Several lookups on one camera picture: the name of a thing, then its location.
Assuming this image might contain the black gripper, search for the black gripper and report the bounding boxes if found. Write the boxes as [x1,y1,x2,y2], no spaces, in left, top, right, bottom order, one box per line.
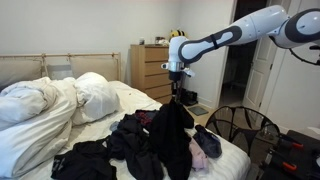
[169,71,182,102]

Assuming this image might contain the black sweater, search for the black sweater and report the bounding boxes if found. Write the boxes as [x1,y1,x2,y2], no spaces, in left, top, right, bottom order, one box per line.
[149,100,194,180]

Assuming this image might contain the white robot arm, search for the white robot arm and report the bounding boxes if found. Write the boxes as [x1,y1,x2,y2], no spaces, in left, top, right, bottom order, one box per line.
[161,5,320,101]

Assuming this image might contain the black mesh laundry basket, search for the black mesh laundry basket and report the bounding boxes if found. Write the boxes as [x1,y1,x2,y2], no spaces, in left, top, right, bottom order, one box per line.
[205,106,280,156]

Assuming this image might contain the black bag on floor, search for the black bag on floor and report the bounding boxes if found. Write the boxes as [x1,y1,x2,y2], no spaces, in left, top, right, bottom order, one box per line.
[180,89,198,106]

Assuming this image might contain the wooden chest of drawers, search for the wooden chest of drawers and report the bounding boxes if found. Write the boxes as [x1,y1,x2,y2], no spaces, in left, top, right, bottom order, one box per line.
[130,45,172,104]

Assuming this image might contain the grey floor scale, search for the grey floor scale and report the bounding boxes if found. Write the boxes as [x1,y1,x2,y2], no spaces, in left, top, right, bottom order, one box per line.
[189,106,208,116]

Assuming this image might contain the bee plush toy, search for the bee plush toy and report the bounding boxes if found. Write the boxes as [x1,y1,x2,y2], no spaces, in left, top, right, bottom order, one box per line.
[170,30,187,38]

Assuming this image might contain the red black plaid garment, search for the red black plaid garment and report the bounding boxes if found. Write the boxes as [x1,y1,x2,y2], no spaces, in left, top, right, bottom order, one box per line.
[134,110,158,129]

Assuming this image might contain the dark blue garment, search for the dark blue garment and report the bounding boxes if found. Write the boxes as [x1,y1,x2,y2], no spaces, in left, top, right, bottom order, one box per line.
[193,125,222,158]

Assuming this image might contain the black garment middle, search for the black garment middle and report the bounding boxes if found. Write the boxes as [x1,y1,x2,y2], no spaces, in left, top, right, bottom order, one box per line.
[107,115,164,180]

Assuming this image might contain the white door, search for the white door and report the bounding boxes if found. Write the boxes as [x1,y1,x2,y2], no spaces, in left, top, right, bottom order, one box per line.
[242,37,277,110]

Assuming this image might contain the white pillow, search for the white pillow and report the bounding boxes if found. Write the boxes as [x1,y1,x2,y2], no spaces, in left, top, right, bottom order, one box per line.
[72,72,120,126]

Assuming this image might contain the pink garment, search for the pink garment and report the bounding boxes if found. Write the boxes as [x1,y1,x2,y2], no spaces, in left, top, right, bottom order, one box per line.
[189,139,208,171]

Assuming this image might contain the black garment front left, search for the black garment front left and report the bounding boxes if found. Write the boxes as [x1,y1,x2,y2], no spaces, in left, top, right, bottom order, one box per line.
[51,141,117,180]

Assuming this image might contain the white rumpled duvet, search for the white rumpled duvet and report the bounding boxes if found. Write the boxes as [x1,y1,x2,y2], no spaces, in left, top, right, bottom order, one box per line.
[0,77,77,178]

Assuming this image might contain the wooden bed headboard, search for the wooden bed headboard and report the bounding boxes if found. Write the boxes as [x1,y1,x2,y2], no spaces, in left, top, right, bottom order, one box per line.
[0,53,121,89]

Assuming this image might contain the black clamp orange handles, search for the black clamp orange handles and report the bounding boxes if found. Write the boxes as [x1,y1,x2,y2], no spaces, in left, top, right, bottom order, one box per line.
[260,130,320,180]

